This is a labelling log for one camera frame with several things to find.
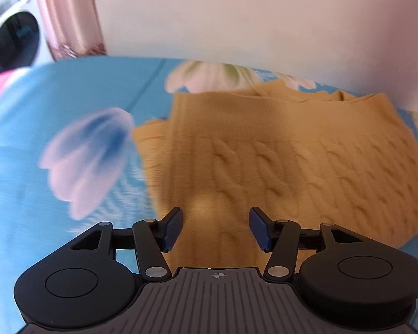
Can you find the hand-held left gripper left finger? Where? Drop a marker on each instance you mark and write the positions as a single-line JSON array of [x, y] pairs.
[[172, 229]]

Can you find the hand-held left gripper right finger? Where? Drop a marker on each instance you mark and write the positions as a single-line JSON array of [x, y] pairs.
[[260, 230]]

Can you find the blue floral bed sheet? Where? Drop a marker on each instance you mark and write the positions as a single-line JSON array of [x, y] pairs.
[[55, 104]]

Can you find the pink curtain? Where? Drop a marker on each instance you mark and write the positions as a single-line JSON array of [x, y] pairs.
[[73, 10]]

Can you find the white washing machine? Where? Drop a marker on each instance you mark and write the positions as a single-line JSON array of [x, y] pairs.
[[14, 38]]

